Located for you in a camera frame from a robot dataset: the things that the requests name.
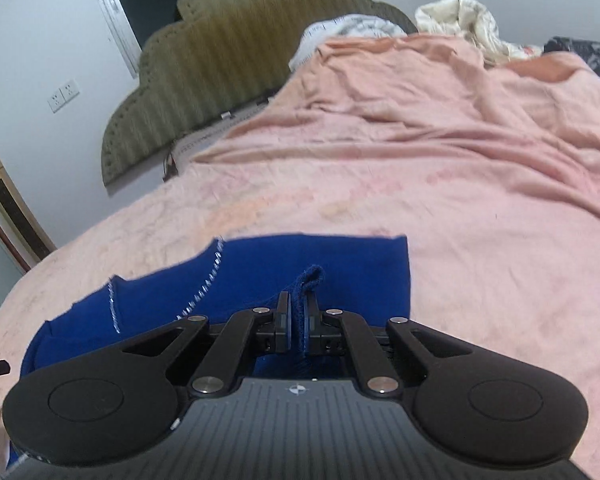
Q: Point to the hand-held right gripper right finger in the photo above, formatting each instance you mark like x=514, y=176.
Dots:
x=310, y=327

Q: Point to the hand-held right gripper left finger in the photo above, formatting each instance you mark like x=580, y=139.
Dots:
x=283, y=325

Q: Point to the olive green padded headboard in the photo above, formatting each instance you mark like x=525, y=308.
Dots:
x=220, y=60

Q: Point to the white mattress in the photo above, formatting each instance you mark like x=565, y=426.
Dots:
x=205, y=140

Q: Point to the cream crumpled cloth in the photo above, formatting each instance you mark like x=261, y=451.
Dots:
x=460, y=20

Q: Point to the pink blanket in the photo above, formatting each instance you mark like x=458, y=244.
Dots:
x=380, y=160

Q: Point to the standing air conditioner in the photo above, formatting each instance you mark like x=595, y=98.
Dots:
x=10, y=205

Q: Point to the white patterned pillow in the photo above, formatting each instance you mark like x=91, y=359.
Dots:
x=350, y=30

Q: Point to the white wall socket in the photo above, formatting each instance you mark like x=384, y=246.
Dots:
x=63, y=95

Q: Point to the blue knit garment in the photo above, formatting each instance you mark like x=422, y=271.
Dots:
x=355, y=270

